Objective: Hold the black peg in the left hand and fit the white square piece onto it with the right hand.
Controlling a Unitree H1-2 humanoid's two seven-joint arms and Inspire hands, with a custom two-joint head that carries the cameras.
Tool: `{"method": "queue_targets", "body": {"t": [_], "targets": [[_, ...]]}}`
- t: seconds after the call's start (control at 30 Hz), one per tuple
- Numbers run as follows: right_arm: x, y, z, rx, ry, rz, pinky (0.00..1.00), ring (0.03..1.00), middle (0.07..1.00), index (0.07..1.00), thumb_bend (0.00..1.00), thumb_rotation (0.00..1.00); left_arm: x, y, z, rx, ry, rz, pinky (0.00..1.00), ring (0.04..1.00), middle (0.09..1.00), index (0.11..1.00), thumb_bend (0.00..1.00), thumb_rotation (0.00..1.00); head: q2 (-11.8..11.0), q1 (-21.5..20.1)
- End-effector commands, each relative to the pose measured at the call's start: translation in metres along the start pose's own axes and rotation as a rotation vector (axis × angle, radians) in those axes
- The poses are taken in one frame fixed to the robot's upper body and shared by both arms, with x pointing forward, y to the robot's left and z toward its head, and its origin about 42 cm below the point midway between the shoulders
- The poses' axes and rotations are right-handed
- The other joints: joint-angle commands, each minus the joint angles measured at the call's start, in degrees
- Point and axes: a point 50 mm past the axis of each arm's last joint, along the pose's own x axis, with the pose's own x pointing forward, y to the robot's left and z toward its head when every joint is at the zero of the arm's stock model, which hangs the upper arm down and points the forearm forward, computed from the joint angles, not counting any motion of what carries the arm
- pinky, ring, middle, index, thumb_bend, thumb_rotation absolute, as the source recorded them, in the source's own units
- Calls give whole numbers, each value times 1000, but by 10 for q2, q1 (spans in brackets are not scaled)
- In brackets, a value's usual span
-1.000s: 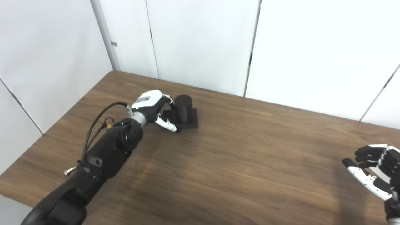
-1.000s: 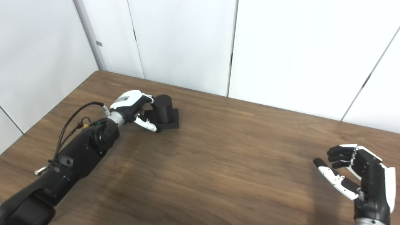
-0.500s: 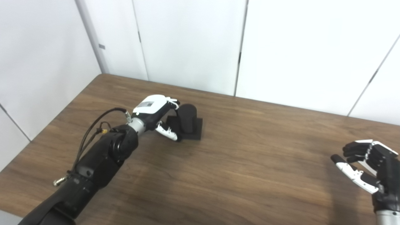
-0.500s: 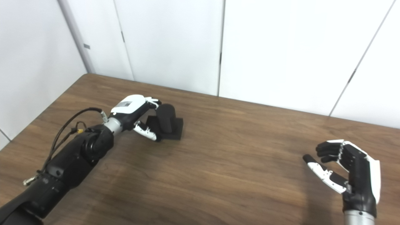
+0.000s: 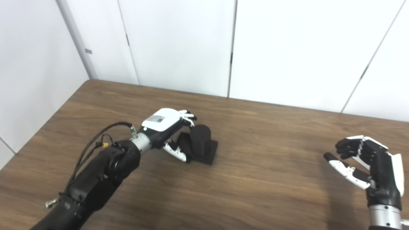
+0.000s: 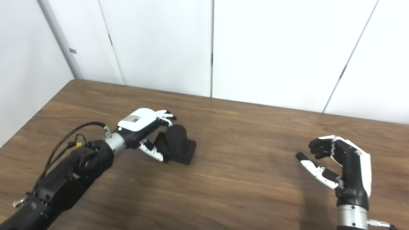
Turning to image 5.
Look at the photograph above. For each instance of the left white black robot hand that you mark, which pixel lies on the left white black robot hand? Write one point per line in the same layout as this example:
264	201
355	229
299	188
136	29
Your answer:
163	121

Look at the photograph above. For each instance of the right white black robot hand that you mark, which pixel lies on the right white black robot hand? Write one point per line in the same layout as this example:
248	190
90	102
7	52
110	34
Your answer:
383	172

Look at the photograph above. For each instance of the black cylinder peg square base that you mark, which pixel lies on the black cylinder peg square base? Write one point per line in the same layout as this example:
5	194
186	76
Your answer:
201	140

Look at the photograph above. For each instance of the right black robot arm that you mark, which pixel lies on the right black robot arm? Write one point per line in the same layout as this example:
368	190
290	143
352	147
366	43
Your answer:
383	218

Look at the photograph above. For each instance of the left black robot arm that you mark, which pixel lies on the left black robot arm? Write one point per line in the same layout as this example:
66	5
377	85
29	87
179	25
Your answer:
96	179

